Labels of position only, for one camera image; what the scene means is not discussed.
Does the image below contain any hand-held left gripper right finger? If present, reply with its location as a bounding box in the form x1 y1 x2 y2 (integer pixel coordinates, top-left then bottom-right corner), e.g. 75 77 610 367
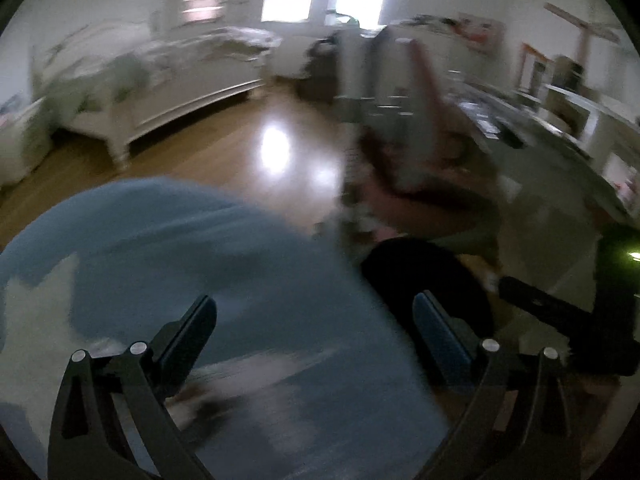
412 290 596 480

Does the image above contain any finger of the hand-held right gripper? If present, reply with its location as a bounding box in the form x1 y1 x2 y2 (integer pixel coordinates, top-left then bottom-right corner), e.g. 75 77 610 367
497 276 598 341

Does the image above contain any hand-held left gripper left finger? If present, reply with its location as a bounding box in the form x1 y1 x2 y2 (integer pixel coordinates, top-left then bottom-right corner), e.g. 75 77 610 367
47 294 219 480

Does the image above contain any black trash bin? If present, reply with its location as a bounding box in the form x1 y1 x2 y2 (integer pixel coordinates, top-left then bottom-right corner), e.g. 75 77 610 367
360 239 496 346

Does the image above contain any blue rug with white stars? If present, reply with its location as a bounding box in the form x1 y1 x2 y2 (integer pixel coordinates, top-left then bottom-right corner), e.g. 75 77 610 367
0 177 451 480

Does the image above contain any cluttered white desk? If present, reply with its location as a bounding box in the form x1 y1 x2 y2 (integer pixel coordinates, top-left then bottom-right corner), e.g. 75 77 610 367
450 75 640 221

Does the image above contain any white bed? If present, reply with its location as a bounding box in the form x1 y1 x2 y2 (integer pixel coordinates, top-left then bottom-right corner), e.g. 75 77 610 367
32 20 281 171

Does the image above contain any white nightstand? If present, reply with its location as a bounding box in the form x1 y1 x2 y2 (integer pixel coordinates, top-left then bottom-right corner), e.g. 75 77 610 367
0 95 53 191

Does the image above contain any dark chair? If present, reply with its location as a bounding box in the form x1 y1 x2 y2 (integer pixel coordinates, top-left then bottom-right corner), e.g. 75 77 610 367
300 30 362 102

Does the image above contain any wooden frame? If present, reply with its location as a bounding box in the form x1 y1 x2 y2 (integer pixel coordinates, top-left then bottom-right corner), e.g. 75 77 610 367
520 42 548 93

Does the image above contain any wall picture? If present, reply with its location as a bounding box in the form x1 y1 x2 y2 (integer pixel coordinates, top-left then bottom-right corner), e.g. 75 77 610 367
457 12 506 56

